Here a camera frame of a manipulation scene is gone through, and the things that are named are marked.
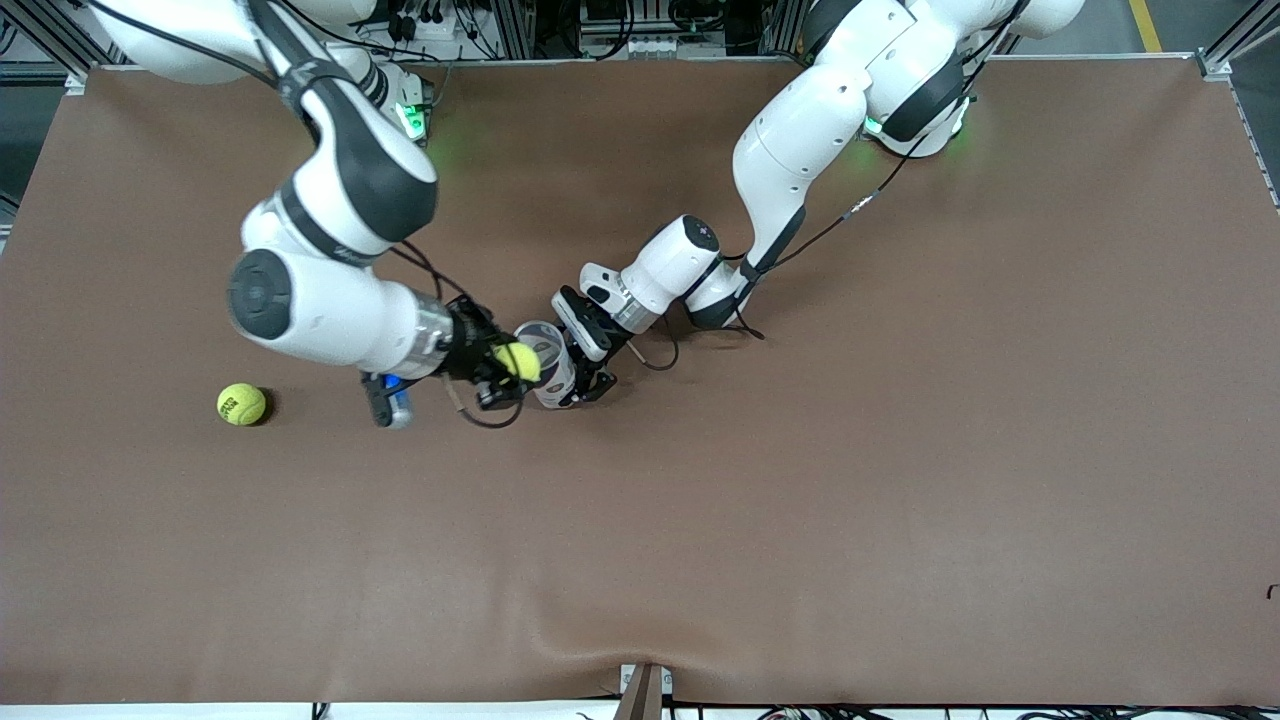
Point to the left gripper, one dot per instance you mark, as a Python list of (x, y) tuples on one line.
[(598, 364)]

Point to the aluminium frame profile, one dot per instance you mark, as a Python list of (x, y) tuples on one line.
[(512, 30), (785, 25), (50, 40), (1215, 62)]

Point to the yellow Roland Garros tennis ball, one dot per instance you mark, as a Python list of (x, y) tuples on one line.
[(522, 362), (241, 404)]

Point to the metal table clamp bracket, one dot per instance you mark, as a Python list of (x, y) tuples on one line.
[(645, 695)]

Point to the clear Wilson tennis ball can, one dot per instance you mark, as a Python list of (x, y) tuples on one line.
[(556, 380)]

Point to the white power strip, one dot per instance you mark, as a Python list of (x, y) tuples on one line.
[(450, 32)]

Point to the brown table mat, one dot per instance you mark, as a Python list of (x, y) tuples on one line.
[(640, 520)]

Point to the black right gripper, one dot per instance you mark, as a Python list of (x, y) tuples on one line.
[(468, 342)]

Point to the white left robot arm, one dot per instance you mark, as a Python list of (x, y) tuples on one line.
[(800, 140)]

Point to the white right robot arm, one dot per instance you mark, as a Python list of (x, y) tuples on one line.
[(330, 310)]

